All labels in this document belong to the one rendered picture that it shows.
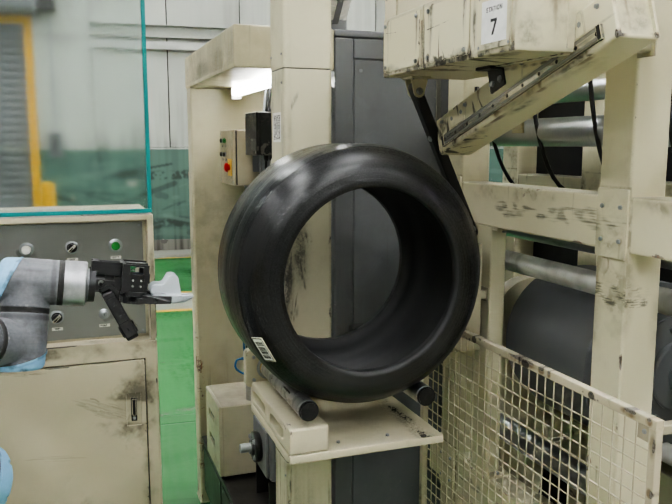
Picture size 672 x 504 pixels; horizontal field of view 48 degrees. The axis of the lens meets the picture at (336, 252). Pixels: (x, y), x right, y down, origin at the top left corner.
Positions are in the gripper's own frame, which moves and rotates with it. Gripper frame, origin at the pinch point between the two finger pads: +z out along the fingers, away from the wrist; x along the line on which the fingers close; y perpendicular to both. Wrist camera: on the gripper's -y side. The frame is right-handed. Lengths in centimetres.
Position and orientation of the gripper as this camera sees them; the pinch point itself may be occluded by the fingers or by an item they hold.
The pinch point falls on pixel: (186, 299)
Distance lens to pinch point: 161.3
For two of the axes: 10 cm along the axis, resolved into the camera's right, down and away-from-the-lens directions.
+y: 1.2, -9.9, -1.0
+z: 9.3, 0.7, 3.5
